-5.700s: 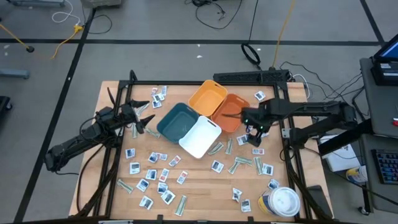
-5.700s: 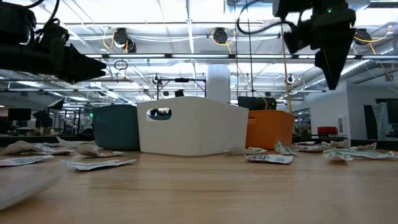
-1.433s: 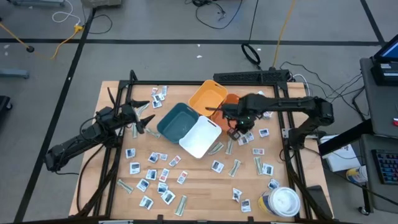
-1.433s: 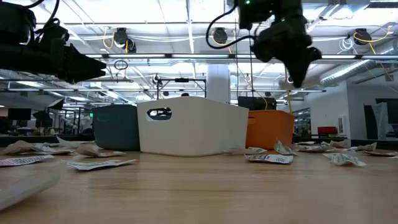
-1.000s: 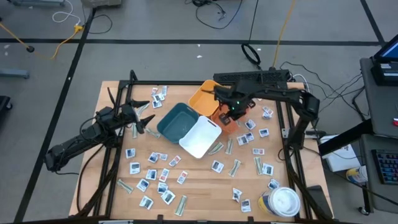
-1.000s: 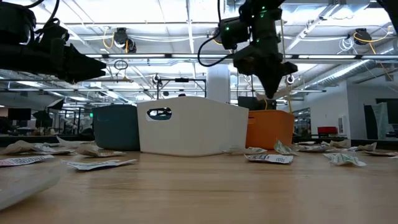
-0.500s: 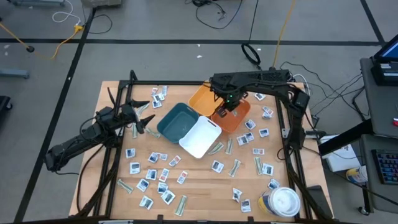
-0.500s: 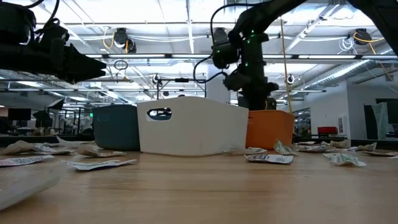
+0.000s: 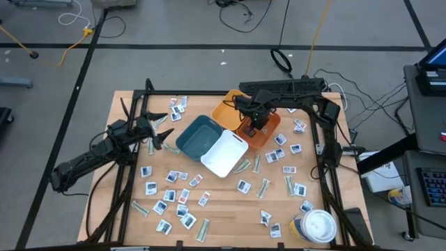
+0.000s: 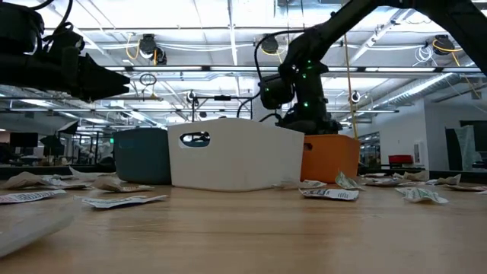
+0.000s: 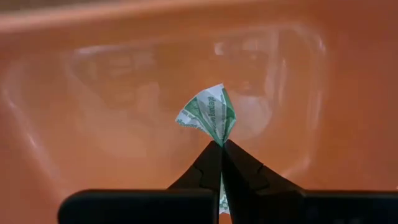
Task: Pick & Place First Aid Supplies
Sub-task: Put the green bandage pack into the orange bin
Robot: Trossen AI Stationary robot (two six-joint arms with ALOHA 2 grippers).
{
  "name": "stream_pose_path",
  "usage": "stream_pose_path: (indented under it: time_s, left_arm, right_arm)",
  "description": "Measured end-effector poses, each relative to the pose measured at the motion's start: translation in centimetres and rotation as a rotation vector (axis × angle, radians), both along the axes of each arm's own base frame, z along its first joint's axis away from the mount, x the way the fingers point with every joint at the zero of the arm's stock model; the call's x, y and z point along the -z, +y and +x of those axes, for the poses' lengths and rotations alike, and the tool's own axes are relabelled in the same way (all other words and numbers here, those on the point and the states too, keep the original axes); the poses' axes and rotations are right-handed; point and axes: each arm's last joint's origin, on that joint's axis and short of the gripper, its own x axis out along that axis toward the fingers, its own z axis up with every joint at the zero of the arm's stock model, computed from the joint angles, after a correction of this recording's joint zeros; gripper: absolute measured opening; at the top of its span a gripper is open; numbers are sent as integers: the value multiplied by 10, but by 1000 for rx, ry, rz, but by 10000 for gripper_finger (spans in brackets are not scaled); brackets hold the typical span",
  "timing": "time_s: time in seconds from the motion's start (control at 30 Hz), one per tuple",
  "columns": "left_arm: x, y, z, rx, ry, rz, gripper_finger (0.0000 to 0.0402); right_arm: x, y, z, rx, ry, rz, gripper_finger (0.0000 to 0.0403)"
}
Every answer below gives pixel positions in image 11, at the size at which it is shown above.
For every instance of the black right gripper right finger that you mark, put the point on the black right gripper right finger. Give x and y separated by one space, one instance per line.
264 202

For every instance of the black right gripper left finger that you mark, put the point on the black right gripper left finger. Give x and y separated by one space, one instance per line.
192 205

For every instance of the green bandage wrapper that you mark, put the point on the green bandage wrapper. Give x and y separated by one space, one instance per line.
208 112

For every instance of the orange plastic bin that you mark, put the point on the orange plastic bin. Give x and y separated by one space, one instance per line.
93 109

